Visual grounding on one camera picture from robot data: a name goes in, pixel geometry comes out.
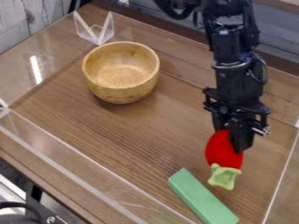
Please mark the red plush strawberry toy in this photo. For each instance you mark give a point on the red plush strawberry toy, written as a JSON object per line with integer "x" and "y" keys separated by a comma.
{"x": 224, "y": 161}

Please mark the clear acrylic corner bracket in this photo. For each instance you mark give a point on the clear acrylic corner bracket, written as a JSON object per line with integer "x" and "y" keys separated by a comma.
{"x": 94, "y": 34}

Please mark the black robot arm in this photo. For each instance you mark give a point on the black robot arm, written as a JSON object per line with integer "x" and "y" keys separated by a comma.
{"x": 229, "y": 26}

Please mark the clear acrylic front wall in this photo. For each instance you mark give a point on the clear acrylic front wall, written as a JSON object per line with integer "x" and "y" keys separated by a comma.
{"x": 97, "y": 195}

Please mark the green rectangular block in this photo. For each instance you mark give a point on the green rectangular block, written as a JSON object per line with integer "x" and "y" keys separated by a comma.
{"x": 199, "y": 199}

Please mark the black device with cable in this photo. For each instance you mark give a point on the black device with cable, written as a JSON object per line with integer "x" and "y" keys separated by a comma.
{"x": 36, "y": 213}

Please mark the light wooden bowl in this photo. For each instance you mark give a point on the light wooden bowl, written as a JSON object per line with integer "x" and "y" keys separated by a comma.
{"x": 121, "y": 71}

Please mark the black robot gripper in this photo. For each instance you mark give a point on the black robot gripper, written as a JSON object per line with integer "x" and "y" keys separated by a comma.
{"x": 233, "y": 101}

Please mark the black table leg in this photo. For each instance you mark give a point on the black table leg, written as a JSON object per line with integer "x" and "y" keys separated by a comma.
{"x": 36, "y": 194}

